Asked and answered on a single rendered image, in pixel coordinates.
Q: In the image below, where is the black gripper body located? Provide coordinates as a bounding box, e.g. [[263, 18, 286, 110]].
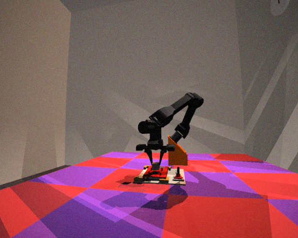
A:
[[136, 133, 175, 152]]

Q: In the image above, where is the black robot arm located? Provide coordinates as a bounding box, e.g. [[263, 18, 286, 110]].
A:
[[138, 92, 204, 150]]

